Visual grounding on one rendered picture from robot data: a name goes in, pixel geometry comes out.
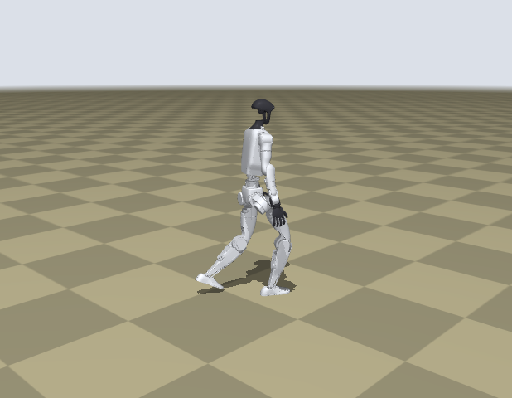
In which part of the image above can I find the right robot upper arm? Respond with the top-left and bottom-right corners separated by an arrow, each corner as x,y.
258,133 -> 273,176

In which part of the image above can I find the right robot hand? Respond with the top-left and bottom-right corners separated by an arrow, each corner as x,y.
269,198 -> 287,227

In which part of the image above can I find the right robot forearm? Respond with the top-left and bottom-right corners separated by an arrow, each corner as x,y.
264,165 -> 279,205

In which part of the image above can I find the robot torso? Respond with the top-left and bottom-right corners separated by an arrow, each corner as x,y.
241,126 -> 268,206

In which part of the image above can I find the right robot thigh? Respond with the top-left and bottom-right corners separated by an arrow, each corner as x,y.
252,194 -> 291,249

